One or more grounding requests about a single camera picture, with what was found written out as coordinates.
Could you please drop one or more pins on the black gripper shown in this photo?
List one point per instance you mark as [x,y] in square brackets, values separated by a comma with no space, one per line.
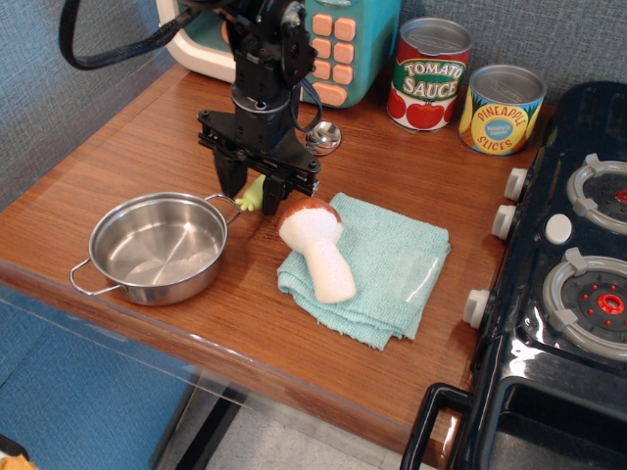
[260,135]

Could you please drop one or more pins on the green handled metal spoon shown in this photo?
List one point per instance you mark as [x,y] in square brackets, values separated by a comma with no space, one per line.
[323,140]

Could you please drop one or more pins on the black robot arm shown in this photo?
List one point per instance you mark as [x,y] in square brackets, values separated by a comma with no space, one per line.
[273,57]

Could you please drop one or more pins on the stainless steel pot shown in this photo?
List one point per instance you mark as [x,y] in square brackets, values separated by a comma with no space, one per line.
[158,249]

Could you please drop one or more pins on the plush mushroom toy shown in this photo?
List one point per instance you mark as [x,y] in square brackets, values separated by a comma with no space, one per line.
[312,228]

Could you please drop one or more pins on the teal folded cloth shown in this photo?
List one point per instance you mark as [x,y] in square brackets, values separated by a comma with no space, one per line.
[395,261]

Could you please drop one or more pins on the teal toy microwave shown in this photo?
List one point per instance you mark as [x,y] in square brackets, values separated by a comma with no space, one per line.
[353,40]

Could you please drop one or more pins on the tomato sauce can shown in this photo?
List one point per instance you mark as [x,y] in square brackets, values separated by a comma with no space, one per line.
[431,61]

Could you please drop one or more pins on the pineapple slices can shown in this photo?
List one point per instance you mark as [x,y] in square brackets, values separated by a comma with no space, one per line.
[500,110]

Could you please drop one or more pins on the black toy stove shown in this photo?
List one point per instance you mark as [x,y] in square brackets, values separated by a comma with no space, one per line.
[549,370]

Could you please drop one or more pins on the orange object at corner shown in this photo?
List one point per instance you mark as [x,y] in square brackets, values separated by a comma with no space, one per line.
[14,456]

